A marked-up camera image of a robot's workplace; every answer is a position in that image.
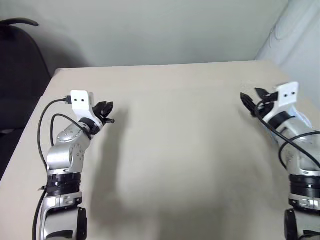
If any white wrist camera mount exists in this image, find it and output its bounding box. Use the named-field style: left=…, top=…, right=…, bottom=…
left=263, top=81, right=300, bottom=125
left=70, top=90, right=103, bottom=131

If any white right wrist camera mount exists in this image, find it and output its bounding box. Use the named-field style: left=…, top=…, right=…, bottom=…
left=263, top=81, right=300, bottom=125

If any white plastic wrapped column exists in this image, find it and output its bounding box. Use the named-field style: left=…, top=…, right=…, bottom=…
left=254, top=0, right=320, bottom=106

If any black office chair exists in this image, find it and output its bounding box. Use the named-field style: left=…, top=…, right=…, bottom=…
left=0, top=17, right=53, bottom=137

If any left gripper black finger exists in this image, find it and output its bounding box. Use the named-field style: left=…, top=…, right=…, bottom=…
left=95, top=101, right=108, bottom=115
left=103, top=101, right=115, bottom=118

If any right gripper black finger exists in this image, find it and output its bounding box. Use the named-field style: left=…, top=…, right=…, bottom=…
left=254, top=87, right=270, bottom=99
left=239, top=92, right=257, bottom=114

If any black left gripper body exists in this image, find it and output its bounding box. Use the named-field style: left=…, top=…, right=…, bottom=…
left=92, top=106, right=116, bottom=125

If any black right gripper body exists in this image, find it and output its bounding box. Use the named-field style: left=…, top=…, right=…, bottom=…
left=249, top=91, right=279, bottom=120

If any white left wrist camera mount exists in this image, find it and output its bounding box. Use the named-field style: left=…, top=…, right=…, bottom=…
left=70, top=90, right=103, bottom=131

